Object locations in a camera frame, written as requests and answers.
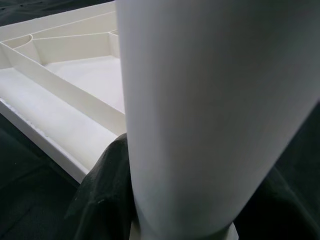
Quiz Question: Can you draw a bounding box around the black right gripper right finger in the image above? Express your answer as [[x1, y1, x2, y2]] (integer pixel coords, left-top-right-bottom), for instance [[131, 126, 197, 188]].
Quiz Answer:
[[234, 164, 320, 240]]

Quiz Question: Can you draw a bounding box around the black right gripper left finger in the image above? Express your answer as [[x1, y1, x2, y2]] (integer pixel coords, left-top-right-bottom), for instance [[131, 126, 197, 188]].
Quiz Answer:
[[64, 133, 138, 240]]

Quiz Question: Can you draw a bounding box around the white plastic table top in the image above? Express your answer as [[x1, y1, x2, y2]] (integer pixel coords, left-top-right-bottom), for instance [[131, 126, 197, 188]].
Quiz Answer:
[[0, 1, 240, 240]]

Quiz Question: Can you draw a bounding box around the white plastic table leg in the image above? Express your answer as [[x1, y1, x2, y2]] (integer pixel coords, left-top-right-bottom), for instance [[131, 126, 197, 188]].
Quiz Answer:
[[115, 0, 320, 240]]

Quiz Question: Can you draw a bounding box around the black table cloth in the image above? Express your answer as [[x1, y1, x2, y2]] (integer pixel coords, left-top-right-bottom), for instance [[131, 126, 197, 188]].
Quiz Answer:
[[0, 0, 320, 240]]

